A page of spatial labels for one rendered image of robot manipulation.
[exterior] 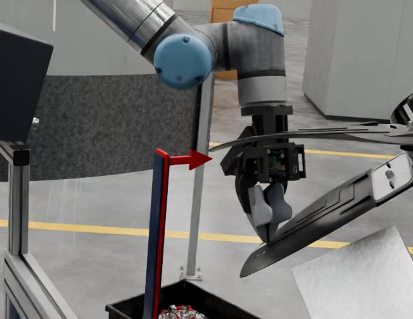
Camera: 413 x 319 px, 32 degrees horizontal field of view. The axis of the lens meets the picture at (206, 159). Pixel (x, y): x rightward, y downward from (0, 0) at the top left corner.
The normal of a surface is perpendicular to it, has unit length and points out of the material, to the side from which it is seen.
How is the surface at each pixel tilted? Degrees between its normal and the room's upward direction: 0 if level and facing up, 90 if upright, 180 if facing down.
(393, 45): 90
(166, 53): 90
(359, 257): 55
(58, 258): 0
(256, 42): 76
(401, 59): 90
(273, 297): 0
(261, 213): 93
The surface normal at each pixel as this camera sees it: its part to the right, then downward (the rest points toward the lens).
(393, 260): -0.30, -0.38
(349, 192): -0.64, -0.73
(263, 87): -0.02, 0.00
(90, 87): 0.52, 0.27
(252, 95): -0.53, 0.04
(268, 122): -0.87, 0.06
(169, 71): -0.07, 0.24
